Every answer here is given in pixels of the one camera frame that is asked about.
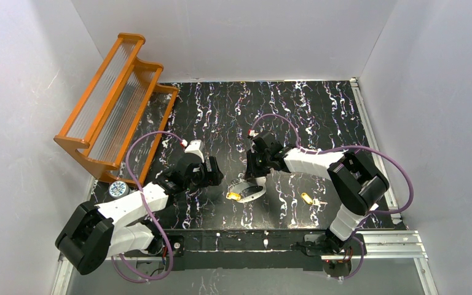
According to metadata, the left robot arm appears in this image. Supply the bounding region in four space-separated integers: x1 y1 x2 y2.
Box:
55 152 224 275

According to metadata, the yellow tagged key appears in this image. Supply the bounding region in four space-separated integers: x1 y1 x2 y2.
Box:
226 192 242 202
301 192 328 206

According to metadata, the white keyring holder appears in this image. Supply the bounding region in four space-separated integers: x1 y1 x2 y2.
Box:
227 176 267 203

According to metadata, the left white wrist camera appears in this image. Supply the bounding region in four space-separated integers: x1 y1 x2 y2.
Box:
184 140 205 163

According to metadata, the orange wooden rack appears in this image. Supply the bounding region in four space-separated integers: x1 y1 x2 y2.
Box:
54 33 178 185

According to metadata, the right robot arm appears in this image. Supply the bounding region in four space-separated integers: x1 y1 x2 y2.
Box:
245 130 390 250

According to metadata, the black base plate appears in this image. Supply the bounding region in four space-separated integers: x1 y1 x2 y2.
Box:
124 229 353 272

